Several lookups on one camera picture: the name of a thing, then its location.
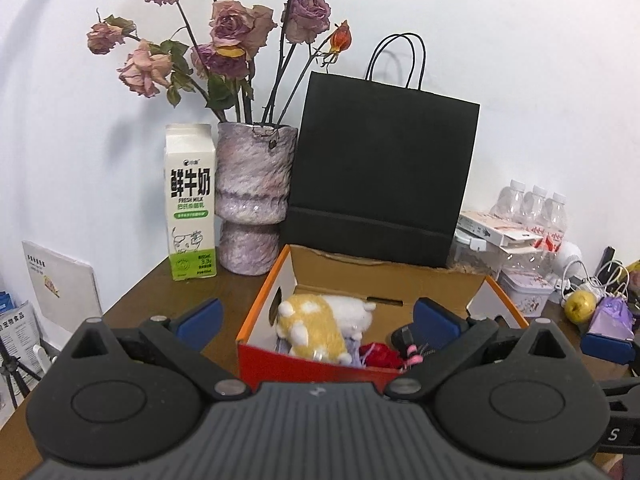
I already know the black paper shopping bag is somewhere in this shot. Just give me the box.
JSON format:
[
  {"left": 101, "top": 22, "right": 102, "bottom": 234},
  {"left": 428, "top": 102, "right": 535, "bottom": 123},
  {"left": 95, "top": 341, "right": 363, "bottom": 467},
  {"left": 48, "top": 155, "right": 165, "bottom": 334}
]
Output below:
[{"left": 281, "top": 31, "right": 482, "bottom": 270}]

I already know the purple textured vase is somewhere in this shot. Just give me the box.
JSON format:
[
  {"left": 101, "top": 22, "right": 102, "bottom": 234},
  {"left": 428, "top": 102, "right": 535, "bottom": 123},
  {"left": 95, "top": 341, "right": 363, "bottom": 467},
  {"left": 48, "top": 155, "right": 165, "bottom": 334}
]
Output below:
[{"left": 215, "top": 122, "right": 298, "bottom": 276}]

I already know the red orange cardboard box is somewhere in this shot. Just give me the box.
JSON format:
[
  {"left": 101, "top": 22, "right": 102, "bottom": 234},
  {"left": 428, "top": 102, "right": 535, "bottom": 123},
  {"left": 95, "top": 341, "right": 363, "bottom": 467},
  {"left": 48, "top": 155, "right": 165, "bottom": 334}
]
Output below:
[{"left": 234, "top": 242, "right": 532, "bottom": 394}]

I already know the left water bottle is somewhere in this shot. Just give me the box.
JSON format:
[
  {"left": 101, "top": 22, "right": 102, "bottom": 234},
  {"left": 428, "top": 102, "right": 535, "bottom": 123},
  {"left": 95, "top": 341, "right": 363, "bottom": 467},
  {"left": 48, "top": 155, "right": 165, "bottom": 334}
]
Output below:
[{"left": 490, "top": 180, "right": 526, "bottom": 220}]

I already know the white small desk fan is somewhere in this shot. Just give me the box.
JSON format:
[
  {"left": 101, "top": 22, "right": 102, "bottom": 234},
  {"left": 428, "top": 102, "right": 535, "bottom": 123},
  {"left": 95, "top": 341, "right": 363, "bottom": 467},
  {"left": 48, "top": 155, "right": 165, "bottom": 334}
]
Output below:
[{"left": 546, "top": 240, "right": 582, "bottom": 292}]

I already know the colourful snack packet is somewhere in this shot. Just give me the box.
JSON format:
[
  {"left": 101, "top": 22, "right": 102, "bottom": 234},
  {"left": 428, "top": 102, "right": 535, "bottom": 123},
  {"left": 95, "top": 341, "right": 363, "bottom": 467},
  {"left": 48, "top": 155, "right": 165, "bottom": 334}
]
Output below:
[{"left": 626, "top": 260, "right": 640, "bottom": 295}]

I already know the white green milk carton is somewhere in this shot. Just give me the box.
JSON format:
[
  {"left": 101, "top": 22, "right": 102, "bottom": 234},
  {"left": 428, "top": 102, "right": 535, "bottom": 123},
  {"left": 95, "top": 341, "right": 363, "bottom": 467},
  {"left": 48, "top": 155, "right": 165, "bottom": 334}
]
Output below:
[{"left": 164, "top": 124, "right": 217, "bottom": 281}]

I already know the white card booklet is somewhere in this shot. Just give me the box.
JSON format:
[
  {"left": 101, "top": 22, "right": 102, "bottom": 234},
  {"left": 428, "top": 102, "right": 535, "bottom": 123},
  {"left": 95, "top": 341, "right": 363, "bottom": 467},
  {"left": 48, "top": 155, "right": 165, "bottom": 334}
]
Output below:
[{"left": 22, "top": 240, "right": 102, "bottom": 333}]

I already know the purple tissue pack bag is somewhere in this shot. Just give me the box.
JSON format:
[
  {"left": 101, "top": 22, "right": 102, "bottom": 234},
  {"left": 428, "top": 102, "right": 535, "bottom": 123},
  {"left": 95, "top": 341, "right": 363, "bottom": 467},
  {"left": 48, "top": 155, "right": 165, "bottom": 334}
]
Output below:
[{"left": 588, "top": 297, "right": 634, "bottom": 341}]

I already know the floral tin box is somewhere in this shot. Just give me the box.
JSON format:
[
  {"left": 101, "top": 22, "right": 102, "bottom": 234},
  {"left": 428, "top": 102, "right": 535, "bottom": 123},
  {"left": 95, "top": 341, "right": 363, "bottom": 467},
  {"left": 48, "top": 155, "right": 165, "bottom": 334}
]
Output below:
[{"left": 498, "top": 270, "right": 554, "bottom": 318}]

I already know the green yellow apple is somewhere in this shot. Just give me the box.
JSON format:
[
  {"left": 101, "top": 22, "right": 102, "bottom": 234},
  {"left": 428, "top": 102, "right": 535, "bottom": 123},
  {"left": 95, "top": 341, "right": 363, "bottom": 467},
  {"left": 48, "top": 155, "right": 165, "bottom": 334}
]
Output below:
[{"left": 564, "top": 289, "right": 597, "bottom": 325}]

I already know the black phone charger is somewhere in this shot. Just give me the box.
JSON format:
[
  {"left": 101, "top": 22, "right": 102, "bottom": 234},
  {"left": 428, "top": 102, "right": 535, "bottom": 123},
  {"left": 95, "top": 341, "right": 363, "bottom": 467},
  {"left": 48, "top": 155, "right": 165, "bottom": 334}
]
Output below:
[{"left": 596, "top": 246, "right": 618, "bottom": 288}]

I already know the water bottle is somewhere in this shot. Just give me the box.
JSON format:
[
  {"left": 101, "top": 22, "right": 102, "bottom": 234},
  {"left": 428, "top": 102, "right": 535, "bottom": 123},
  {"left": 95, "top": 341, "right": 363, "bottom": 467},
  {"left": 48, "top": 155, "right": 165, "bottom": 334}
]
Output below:
[
  {"left": 516, "top": 185, "right": 547, "bottom": 234},
  {"left": 490, "top": 180, "right": 526, "bottom": 220},
  {"left": 539, "top": 193, "right": 567, "bottom": 254}
]

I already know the braided black usb cable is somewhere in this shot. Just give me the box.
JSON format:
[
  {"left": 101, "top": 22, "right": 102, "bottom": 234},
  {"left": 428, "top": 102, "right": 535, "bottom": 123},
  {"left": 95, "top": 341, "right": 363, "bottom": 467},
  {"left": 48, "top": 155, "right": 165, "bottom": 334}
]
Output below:
[{"left": 390, "top": 324, "right": 436, "bottom": 372}]

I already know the yellow white plush toy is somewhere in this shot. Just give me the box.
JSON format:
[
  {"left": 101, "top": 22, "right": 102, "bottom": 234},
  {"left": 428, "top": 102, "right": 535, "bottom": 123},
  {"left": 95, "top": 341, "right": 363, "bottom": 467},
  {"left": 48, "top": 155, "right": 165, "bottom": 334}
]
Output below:
[{"left": 276, "top": 294, "right": 376, "bottom": 362}]

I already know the dried rose bouquet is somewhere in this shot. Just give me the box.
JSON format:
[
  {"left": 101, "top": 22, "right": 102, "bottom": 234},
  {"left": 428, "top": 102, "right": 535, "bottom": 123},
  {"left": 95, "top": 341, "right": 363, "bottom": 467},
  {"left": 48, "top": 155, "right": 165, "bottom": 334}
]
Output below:
[{"left": 87, "top": 0, "right": 352, "bottom": 127}]

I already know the red artificial rose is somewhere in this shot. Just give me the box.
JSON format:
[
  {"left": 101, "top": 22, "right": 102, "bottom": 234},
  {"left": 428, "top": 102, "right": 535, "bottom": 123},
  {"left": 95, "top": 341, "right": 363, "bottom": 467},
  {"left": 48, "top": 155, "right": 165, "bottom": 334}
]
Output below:
[{"left": 359, "top": 342, "right": 405, "bottom": 370}]

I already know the right water bottle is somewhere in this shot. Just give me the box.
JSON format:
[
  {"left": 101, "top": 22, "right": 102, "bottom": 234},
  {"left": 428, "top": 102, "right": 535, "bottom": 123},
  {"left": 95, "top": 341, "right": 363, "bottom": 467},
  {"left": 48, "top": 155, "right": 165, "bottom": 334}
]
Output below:
[{"left": 539, "top": 193, "right": 567, "bottom": 254}]

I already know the clear food container with lid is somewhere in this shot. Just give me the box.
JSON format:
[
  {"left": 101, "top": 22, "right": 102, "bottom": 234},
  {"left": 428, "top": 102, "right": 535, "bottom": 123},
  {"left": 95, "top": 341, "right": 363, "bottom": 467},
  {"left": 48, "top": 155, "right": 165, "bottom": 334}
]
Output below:
[{"left": 447, "top": 229, "right": 516, "bottom": 280}]

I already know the middle water bottle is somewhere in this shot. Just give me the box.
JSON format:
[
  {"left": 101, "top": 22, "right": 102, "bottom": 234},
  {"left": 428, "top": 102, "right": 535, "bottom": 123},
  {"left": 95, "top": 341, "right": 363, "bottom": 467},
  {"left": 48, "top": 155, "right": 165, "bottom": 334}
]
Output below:
[{"left": 516, "top": 185, "right": 547, "bottom": 234}]

